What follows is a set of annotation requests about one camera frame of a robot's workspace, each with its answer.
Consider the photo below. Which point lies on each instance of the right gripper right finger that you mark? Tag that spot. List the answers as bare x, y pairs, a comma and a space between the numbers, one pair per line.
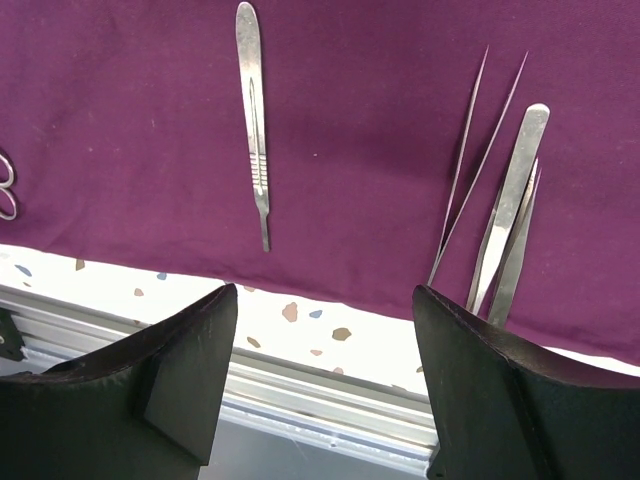
506, 408

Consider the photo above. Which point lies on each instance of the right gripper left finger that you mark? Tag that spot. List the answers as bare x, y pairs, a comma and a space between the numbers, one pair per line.
144, 407

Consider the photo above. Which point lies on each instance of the surgical forceps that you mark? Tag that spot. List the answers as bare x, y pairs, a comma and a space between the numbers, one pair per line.
12, 212

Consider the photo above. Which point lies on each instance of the surgical scissors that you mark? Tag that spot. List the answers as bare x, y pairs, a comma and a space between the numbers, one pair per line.
7, 172

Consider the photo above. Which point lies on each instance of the purple cloth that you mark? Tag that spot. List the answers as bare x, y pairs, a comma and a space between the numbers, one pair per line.
388, 127

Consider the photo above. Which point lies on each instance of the aluminium front rail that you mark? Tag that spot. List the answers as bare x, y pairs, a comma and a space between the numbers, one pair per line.
278, 420

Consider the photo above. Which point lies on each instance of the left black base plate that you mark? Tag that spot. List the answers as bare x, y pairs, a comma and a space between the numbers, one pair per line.
11, 341

